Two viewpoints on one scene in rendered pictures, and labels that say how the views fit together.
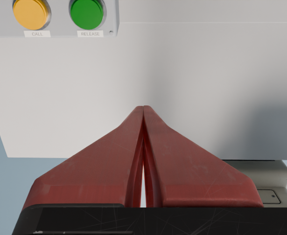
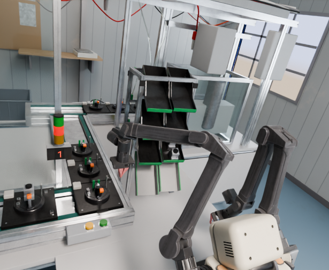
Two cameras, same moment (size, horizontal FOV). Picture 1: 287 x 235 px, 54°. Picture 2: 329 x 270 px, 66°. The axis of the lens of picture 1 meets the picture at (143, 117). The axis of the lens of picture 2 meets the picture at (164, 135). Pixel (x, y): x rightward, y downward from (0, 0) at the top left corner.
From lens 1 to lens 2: 1.24 m
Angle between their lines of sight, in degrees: 96
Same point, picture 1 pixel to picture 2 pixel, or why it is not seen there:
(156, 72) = (127, 254)
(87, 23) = (104, 223)
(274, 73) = not seen: hidden behind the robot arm
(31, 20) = (90, 225)
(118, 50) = (112, 250)
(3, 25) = (81, 231)
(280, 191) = not seen: outside the picture
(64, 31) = (97, 228)
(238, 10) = (143, 231)
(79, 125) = not seen: outside the picture
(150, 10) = (118, 237)
